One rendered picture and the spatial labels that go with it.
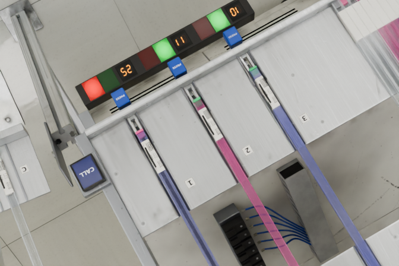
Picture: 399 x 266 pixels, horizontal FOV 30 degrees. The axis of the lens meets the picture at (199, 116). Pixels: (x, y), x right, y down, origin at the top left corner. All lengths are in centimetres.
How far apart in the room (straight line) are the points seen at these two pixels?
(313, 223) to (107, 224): 83
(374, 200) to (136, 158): 68
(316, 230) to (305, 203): 8
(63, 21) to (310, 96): 87
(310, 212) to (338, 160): 13
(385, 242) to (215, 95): 37
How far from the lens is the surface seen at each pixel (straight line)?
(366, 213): 175
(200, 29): 132
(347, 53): 131
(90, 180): 121
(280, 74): 128
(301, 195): 157
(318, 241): 167
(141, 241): 122
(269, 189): 158
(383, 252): 124
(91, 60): 201
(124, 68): 131
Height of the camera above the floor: 182
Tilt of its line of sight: 57 degrees down
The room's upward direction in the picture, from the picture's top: 144 degrees clockwise
